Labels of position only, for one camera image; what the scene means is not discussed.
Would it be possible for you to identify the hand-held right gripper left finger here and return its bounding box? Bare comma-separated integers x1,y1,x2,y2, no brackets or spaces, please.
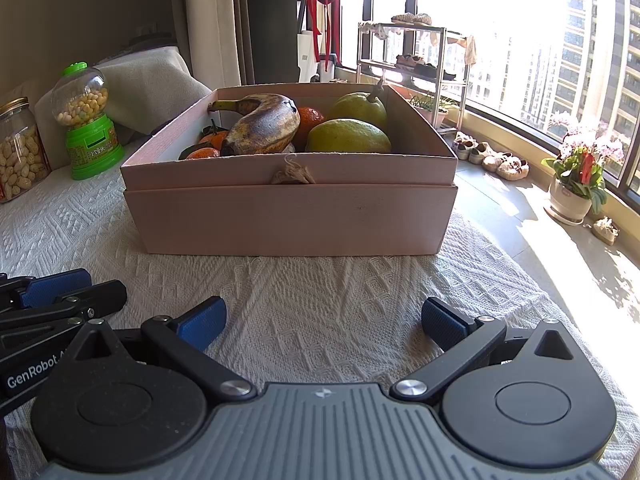
65,296,256,402

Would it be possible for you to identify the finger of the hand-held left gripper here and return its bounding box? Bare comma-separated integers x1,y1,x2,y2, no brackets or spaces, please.
0,280,127,357
0,268,92,312

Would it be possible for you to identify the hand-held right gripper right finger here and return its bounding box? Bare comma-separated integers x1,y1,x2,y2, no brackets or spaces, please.
391,298,587,402

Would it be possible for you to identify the pink cardboard box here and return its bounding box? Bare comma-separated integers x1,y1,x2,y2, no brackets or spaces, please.
120,83,459,257

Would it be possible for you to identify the overripe brown banana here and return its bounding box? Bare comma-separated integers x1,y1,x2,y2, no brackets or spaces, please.
207,93,301,157

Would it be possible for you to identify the yellow-green pear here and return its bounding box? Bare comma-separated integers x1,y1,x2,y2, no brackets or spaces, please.
327,79,389,131

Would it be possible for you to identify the white woven tablecloth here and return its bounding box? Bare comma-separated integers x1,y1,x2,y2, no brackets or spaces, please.
0,162,640,480

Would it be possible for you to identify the glass jar of peanuts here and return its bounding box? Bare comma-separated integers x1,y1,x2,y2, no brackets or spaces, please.
0,97,51,205

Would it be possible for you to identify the green candy dispenser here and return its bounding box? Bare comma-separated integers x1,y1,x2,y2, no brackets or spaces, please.
51,62,125,181

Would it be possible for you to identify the beige patterned shoe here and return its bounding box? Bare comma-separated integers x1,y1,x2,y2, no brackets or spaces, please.
482,152,516,174
495,157,530,181

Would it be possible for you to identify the potted pink flower plant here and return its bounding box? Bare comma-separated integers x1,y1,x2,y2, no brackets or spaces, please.
541,112,626,226

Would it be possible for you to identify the white cloth-covered cushion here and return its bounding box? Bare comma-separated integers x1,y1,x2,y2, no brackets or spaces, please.
35,45,214,171

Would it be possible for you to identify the green plant planter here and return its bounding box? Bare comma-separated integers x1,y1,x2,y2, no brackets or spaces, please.
410,95,451,117

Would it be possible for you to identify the dark shoe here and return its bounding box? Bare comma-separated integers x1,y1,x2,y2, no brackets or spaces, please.
422,63,457,81

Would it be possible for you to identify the metal shoe rack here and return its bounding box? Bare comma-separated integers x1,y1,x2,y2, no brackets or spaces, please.
356,12,476,131

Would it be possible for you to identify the white appliance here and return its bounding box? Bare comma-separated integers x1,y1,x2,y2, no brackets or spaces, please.
297,30,341,84

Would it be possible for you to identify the white cloth on rack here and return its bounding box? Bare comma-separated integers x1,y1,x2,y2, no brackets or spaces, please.
359,22,401,40

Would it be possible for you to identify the beige curtain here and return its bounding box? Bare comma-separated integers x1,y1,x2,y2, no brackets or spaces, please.
182,0,304,89

